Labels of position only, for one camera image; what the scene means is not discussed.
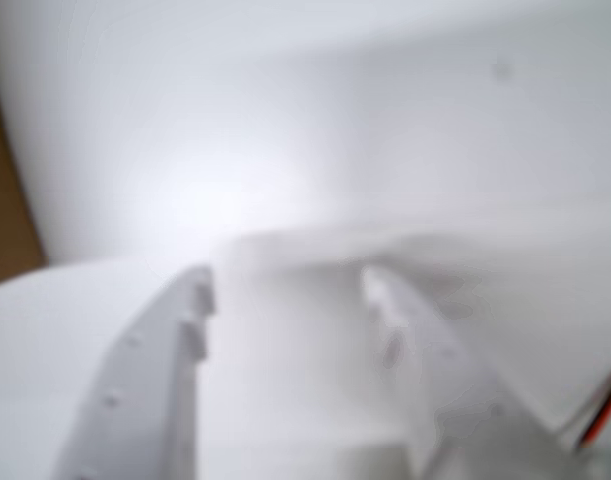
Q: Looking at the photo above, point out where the red white cable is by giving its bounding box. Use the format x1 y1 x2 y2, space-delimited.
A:
577 360 611 452

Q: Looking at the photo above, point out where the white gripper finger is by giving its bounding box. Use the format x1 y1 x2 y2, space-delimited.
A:
358 264 587 480
0 259 217 480

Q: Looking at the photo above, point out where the brown cardboard box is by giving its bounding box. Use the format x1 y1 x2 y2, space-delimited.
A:
0 44 47 290

